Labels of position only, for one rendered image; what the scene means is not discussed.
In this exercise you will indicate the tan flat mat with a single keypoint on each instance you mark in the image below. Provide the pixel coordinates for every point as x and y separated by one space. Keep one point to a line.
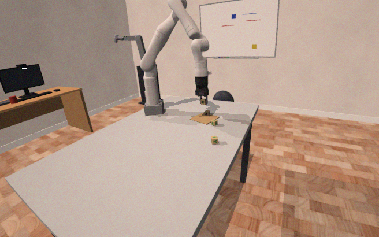
204 119

